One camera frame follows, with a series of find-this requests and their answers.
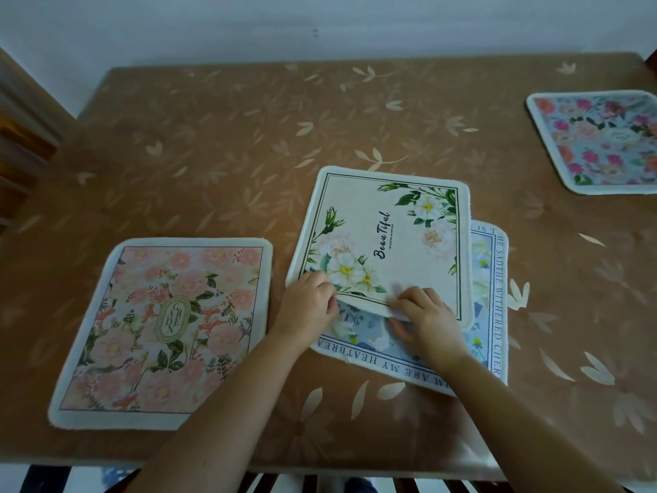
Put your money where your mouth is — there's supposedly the person's right hand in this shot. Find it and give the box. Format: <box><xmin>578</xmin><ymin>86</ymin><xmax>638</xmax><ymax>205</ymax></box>
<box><xmin>389</xmin><ymin>287</ymin><xmax>476</xmax><ymax>378</ymax></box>

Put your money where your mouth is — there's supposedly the person's left hand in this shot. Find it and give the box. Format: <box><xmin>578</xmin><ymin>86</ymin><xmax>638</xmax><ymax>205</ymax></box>
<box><xmin>269</xmin><ymin>271</ymin><xmax>340</xmax><ymax>351</ymax></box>

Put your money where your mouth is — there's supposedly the cream white-flower cloth mat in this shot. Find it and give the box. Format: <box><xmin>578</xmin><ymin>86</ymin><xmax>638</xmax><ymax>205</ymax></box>
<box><xmin>286</xmin><ymin>165</ymin><xmax>473</xmax><ymax>330</ymax></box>

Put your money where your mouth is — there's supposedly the person's left forearm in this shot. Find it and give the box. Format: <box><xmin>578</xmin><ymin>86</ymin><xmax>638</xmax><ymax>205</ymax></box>
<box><xmin>123</xmin><ymin>326</ymin><xmax>315</xmax><ymax>493</ymax></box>

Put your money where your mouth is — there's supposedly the person's right forearm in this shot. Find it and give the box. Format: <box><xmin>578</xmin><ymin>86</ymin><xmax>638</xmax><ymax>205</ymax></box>
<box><xmin>436</xmin><ymin>353</ymin><xmax>625</xmax><ymax>493</ymax></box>

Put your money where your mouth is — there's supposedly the blue floral text-border cloth mat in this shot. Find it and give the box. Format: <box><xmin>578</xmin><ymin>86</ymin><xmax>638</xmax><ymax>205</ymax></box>
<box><xmin>309</xmin><ymin>219</ymin><xmax>510</xmax><ymax>387</ymax></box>

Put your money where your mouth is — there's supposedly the pink floral cloth mat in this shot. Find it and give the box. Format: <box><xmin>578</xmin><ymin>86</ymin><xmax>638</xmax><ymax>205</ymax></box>
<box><xmin>48</xmin><ymin>237</ymin><xmax>274</xmax><ymax>431</ymax></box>

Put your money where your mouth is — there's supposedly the dark wooden slatted chair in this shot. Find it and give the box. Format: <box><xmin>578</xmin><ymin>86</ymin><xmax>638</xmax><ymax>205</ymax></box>
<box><xmin>233</xmin><ymin>472</ymin><xmax>519</xmax><ymax>493</ymax></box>

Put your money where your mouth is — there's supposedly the brown leaf-pattern tablecloth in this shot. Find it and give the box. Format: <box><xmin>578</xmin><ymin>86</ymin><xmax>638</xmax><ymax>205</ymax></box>
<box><xmin>0</xmin><ymin>52</ymin><xmax>657</xmax><ymax>481</ymax></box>

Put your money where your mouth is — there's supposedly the blue pink-rose cloth mat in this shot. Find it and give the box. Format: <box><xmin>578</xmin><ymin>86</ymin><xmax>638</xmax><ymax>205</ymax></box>
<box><xmin>526</xmin><ymin>90</ymin><xmax>657</xmax><ymax>195</ymax></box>

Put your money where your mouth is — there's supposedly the wooden furniture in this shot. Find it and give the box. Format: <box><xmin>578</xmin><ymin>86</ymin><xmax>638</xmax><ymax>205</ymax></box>
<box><xmin>0</xmin><ymin>46</ymin><xmax>79</xmax><ymax>238</ymax></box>

